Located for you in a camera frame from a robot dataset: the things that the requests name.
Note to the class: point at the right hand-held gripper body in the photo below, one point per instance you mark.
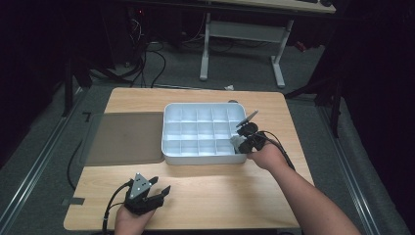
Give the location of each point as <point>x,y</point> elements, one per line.
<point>251,137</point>

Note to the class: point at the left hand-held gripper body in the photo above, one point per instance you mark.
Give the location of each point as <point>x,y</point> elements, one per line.
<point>140,200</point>

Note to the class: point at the white compartment box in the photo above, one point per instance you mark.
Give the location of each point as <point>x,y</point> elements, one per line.
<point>202,133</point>

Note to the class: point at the person's left hand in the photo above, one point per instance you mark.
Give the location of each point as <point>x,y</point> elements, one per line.
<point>132,223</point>

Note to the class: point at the person's right hand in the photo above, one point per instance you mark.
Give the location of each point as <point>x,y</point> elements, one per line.
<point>267,156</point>

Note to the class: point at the dark round table grommet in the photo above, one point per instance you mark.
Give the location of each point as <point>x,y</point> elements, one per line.
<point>232,101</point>

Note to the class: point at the white paper scrap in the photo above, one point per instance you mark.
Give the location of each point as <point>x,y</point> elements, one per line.
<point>229,87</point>

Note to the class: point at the grey tape piece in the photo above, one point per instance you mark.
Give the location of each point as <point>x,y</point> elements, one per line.
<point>73,201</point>

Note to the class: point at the black metal stand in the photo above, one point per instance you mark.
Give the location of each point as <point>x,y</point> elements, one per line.
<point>335,107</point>
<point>68,88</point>

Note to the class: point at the white-framed desk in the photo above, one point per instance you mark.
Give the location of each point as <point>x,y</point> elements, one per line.
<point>244,31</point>

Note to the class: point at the metal floor rail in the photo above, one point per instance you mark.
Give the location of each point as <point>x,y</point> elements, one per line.
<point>349,173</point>
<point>39,163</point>

